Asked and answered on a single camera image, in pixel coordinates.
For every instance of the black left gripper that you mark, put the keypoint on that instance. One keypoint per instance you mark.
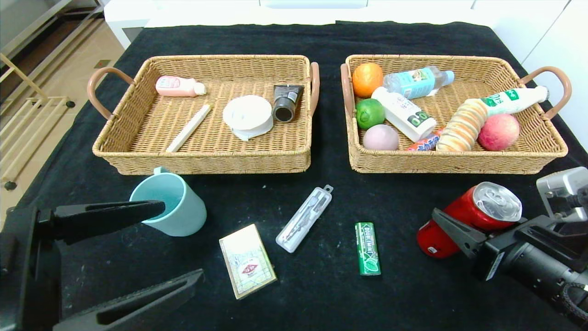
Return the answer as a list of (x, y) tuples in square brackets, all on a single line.
[(19, 266)]

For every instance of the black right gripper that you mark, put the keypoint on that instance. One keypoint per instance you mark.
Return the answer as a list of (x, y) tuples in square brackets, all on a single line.
[(492, 263)]

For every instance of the red soda can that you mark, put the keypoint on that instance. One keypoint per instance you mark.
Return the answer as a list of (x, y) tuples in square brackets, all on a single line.
[(473, 207)]

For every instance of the teal plastic mug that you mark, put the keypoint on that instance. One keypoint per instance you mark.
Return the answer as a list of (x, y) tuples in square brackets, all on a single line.
[(188, 216)]

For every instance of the green chewing gum pack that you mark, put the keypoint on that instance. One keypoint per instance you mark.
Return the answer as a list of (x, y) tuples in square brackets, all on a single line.
[(367, 248)]

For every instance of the white yogurt bottle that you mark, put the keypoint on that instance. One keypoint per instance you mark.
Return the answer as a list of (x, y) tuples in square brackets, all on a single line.
[(404, 115)]

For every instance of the orange wrapped sausage snack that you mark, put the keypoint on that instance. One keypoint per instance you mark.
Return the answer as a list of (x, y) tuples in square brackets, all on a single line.
[(425, 143)]

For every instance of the striped bread roll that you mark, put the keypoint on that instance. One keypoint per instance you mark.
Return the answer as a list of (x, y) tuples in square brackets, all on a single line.
[(461, 125)]

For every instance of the red peach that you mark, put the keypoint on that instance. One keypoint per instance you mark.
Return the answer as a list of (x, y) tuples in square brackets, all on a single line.
[(500, 132)]

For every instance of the pale pink round fruit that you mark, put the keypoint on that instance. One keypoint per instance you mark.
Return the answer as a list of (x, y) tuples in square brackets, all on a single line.
[(380, 138)]

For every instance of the cream playing card box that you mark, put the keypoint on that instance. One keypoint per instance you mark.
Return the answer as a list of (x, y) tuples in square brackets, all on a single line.
[(248, 262)]

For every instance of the white milk bottle green label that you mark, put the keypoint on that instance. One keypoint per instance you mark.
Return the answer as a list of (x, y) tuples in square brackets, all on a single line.
[(514, 100)]

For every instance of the flat white stick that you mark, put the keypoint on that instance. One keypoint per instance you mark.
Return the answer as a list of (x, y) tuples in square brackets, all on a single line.
[(188, 128)]

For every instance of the green lime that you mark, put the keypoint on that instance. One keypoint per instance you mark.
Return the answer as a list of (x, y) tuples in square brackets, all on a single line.
[(370, 113)]

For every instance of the black table cloth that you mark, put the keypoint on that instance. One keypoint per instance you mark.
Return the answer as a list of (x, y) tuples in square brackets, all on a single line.
[(321, 299)]

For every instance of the clear plastic compass case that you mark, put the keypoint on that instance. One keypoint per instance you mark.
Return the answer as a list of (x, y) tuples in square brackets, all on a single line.
[(303, 220)]

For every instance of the clear water bottle blue label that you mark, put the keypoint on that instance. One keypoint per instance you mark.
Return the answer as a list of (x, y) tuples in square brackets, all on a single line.
[(413, 82)]

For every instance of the orange fruit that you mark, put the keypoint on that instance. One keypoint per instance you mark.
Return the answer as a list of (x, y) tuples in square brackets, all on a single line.
[(367, 80)]

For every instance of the pink lotion bottle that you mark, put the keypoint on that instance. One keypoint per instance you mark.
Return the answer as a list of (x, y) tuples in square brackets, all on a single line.
[(175, 86)]

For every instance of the white tape roll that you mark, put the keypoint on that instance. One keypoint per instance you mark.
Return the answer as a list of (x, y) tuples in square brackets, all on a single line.
[(247, 114)]

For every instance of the beige wooden rolling rack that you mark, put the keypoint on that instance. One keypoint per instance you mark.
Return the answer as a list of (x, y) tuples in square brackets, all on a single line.
[(23, 76)]

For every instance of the dark grey cosmetic tube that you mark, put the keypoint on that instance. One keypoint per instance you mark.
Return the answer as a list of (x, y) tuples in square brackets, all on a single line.
[(287, 102)]

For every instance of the white table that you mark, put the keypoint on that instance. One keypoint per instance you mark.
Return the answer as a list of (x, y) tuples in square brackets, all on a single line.
[(133, 14)]

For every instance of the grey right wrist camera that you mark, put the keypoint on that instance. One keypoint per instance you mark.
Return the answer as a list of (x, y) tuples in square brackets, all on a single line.
[(562, 184)]

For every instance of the grey metal shelf frame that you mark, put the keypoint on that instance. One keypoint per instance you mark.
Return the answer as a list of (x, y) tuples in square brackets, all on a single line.
[(69, 23)]

